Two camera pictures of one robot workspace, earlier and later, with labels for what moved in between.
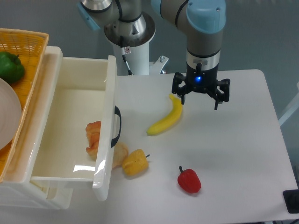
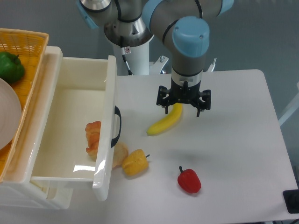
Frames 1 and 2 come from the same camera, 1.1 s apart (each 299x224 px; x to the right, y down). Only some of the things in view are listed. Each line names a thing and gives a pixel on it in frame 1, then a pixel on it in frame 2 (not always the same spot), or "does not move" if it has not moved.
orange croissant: [93, 130] does not move
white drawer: [80, 90] does not move
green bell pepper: [12, 70] does not move
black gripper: [200, 80] to [201, 100]
